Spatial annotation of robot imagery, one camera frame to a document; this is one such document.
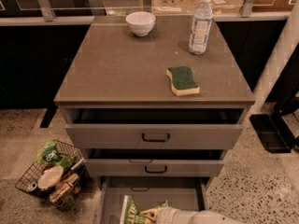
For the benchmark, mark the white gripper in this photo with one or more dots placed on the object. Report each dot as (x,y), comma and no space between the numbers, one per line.
(165,216)

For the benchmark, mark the green jalapeno chip bag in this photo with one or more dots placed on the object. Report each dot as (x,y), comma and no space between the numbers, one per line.
(130,214)

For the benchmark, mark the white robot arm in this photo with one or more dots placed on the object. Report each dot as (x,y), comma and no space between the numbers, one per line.
(256,186)

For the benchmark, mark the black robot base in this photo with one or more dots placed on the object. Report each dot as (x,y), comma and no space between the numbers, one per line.
(279,132)

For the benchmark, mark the grey bottom drawer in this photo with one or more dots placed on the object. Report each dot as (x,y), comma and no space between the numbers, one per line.
(186,193)

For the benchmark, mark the grey drawer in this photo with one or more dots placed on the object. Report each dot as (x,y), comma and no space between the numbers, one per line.
(154,162)
(161,128)
(186,193)

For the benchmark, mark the grey middle drawer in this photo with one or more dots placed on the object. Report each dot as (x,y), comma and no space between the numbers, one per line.
(154,162)

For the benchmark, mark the grey top drawer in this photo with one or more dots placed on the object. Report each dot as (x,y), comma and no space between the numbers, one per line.
(161,128)

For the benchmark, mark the grey drawer cabinet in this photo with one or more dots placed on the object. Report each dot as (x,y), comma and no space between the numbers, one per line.
(116,69)

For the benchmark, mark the green snack bag in basket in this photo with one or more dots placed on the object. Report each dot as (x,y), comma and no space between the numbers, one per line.
(50,155)

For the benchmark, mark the brown snack packet in basket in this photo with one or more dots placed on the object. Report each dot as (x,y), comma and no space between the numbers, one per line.
(63,188)

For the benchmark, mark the white bowl in basket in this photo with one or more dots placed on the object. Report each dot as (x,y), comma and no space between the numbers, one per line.
(50,178)

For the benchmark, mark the soda can in basket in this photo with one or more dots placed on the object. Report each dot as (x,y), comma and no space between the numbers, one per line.
(32,187)

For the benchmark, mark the green and yellow sponge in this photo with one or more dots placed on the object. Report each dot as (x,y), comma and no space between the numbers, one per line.
(181,81)

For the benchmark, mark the white ceramic bowl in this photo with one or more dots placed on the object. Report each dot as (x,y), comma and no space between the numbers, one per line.
(140,23)

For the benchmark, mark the clear plastic water bottle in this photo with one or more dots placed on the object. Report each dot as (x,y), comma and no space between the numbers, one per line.
(201,23)

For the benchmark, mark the black wire basket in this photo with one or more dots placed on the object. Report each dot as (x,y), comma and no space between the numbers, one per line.
(36,170)

